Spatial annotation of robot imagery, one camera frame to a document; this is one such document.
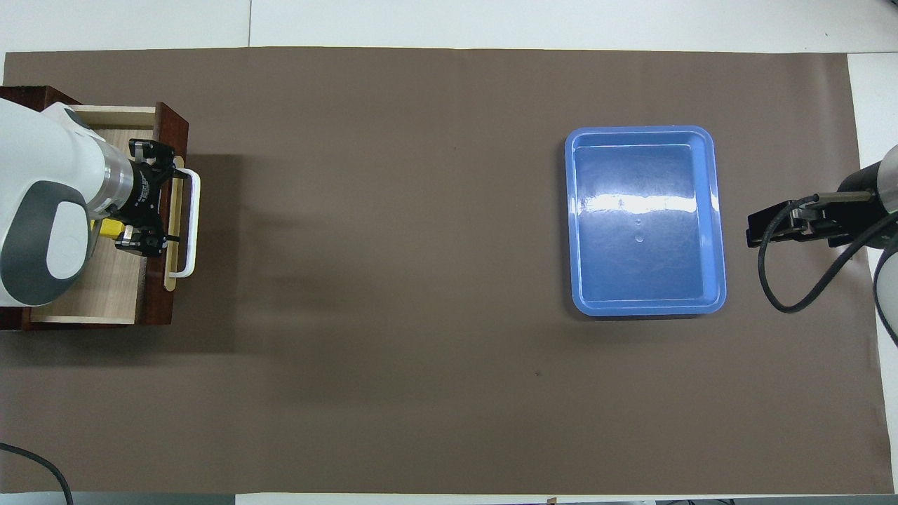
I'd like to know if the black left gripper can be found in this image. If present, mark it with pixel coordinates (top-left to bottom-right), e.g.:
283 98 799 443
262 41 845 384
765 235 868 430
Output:
112 139 176 257

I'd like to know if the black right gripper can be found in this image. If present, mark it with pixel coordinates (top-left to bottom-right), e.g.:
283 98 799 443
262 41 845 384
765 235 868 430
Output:
746 172 883 248

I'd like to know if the white drawer handle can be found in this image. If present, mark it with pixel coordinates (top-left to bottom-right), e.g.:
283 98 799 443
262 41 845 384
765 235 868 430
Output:
166 167 203 279

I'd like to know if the wooden drawer dark front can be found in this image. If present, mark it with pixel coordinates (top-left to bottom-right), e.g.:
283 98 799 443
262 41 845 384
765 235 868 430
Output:
28 102 190 328

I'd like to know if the blue plastic tray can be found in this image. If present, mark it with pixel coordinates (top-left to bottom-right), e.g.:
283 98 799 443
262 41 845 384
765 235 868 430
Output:
564 126 728 318

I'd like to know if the brown table mat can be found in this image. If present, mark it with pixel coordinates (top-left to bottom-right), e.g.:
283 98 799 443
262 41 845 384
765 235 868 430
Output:
0 46 896 496

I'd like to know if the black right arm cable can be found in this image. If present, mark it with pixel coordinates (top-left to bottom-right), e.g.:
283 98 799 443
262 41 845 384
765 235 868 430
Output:
758 191 898 314

